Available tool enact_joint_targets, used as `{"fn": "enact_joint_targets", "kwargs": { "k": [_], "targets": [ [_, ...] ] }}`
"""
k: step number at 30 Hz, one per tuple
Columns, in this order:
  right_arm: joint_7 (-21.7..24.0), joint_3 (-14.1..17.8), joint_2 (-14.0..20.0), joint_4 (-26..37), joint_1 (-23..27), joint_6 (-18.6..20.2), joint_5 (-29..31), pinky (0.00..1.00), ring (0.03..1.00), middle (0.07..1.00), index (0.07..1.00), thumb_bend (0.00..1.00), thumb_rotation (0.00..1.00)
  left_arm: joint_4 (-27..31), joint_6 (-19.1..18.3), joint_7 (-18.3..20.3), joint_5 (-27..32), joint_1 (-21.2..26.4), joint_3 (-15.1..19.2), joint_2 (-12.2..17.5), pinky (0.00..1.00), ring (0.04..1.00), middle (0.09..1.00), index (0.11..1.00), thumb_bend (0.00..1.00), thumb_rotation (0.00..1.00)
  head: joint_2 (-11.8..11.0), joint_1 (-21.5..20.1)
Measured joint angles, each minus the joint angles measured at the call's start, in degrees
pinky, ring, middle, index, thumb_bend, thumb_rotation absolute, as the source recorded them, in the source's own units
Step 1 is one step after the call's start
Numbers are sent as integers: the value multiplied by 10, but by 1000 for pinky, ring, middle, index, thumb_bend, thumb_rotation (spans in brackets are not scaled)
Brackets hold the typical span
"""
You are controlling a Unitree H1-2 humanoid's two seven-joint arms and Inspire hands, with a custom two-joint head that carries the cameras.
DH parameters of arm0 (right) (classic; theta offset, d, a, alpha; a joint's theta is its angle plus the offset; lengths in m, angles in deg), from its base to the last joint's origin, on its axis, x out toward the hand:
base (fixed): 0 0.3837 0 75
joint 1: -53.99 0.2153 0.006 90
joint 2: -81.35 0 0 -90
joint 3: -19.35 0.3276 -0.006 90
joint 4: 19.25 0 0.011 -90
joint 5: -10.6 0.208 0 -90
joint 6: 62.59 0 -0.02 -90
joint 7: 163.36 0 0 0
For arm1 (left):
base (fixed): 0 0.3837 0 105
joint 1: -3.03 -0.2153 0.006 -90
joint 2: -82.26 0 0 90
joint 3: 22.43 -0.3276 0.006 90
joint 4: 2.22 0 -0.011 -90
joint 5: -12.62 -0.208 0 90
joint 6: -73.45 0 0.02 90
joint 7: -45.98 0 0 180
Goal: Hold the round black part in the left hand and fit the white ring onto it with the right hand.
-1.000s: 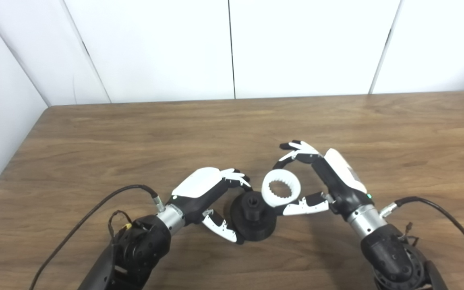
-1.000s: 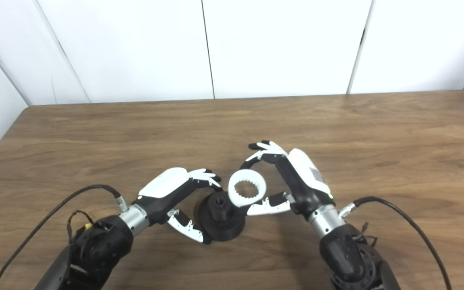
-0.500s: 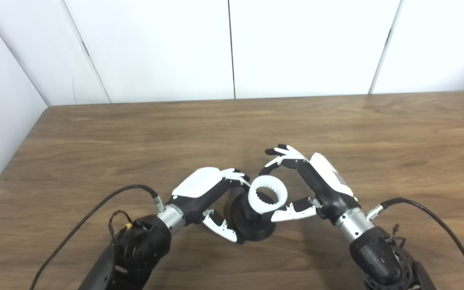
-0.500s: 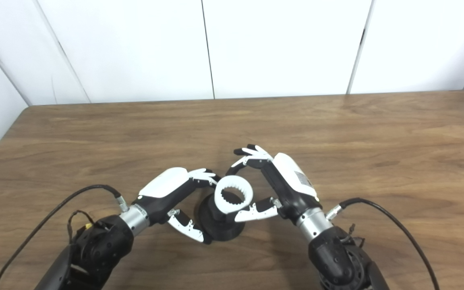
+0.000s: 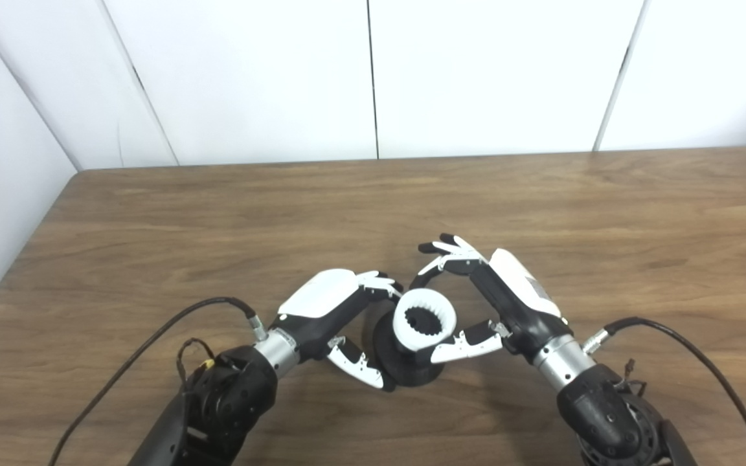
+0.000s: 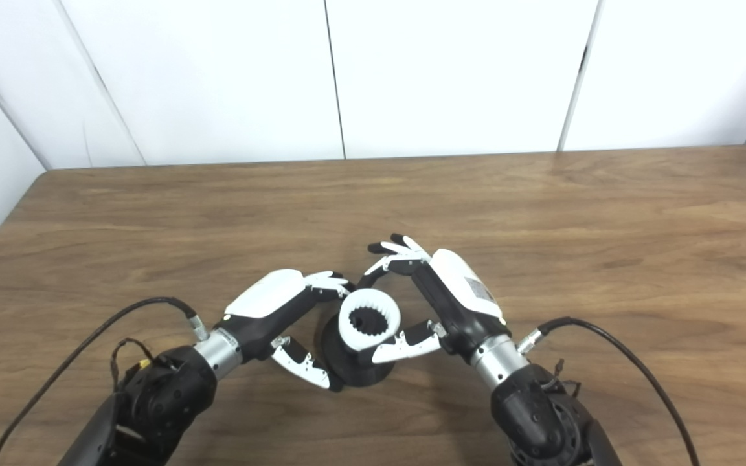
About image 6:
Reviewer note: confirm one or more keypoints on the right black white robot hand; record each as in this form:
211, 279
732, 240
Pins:
460, 298

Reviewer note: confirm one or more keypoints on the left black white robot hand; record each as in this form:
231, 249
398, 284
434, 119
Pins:
269, 298

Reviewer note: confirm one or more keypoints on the round black plastic part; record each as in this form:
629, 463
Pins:
353, 369

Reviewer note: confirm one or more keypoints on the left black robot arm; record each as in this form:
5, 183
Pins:
166, 401

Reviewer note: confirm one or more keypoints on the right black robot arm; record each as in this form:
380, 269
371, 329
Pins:
535, 414

